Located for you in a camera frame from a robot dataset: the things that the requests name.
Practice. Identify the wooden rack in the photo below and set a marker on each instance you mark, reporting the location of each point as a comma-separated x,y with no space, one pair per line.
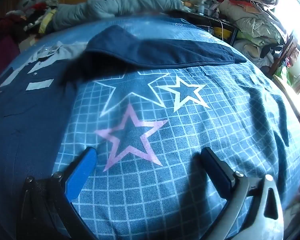
287,52

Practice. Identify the dark nightstand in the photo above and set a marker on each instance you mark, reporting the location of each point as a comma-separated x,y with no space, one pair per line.
210,21

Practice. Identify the yellow pillow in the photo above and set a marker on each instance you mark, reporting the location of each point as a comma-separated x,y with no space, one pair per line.
47,21

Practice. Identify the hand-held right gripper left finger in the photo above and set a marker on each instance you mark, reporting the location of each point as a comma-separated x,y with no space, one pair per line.
82,172

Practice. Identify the grey plush toy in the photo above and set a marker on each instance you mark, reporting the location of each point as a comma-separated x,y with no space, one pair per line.
30,1

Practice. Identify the grey quilt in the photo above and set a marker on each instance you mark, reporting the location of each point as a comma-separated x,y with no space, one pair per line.
115,2

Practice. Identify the bright window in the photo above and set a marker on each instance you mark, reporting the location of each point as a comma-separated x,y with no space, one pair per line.
297,25

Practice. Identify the clutter of small bottles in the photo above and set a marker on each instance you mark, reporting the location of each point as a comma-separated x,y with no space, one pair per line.
207,6

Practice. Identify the green bag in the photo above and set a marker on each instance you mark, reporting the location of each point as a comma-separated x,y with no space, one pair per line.
282,75

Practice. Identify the yellow box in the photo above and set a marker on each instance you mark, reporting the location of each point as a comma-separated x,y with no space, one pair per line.
221,32

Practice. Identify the maroon garment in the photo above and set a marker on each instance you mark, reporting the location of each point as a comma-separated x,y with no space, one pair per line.
2,35

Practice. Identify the blue checked star bedsheet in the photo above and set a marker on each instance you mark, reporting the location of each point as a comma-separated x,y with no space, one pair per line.
190,130

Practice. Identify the pile of red black clothes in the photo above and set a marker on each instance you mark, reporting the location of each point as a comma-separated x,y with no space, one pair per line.
37,11

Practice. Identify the navy jacket with grey patches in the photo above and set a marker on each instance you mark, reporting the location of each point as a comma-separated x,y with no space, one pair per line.
152,52

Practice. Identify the pile of folded bedding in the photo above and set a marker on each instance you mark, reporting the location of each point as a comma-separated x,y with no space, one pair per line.
252,20

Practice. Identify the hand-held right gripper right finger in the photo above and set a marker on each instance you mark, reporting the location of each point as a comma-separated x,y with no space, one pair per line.
218,173

